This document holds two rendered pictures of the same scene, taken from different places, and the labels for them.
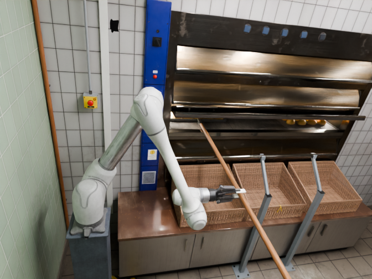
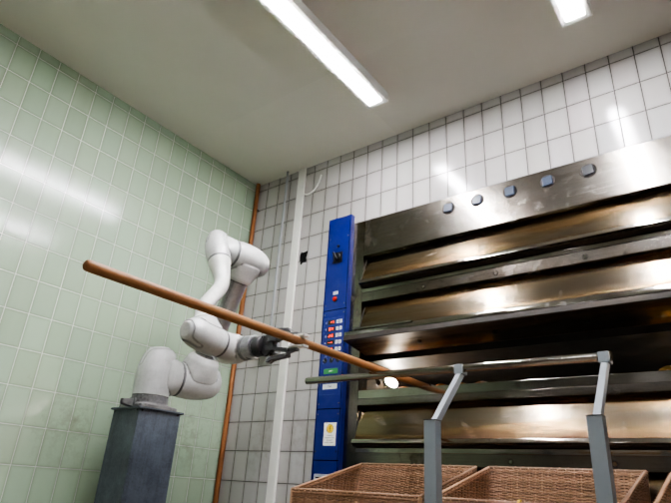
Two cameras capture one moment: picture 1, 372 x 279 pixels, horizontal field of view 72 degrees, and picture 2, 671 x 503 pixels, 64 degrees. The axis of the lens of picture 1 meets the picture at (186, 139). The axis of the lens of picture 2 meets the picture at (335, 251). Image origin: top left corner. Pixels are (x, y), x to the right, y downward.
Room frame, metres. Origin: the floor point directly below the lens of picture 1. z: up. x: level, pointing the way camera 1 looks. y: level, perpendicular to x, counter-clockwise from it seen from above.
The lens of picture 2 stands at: (0.26, -1.93, 0.73)
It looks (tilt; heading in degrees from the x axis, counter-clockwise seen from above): 24 degrees up; 55
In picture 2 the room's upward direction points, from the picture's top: 4 degrees clockwise
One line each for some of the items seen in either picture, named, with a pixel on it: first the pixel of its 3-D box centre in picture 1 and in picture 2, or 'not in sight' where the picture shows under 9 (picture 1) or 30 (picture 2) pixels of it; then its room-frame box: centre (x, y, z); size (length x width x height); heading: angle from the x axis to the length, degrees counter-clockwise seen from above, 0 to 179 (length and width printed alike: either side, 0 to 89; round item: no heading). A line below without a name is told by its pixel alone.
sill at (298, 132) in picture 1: (262, 132); (551, 384); (2.20, -0.70, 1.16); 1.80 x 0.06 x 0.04; 106
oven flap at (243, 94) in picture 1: (275, 95); (540, 290); (2.17, -0.71, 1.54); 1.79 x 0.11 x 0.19; 106
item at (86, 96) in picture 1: (91, 100); not in sight; (1.71, 0.72, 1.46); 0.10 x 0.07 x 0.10; 106
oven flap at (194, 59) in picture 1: (284, 65); (534, 235); (2.17, -0.71, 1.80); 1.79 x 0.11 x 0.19; 106
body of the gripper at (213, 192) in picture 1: (215, 194); (266, 345); (1.19, -0.22, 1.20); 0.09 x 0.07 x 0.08; 106
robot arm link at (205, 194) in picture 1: (203, 195); (251, 347); (1.17, -0.15, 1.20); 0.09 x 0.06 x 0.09; 16
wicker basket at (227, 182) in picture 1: (206, 192); (384, 498); (1.76, -0.24, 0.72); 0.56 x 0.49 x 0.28; 107
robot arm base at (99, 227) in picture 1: (89, 220); (145, 402); (1.02, 0.48, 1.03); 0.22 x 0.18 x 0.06; 14
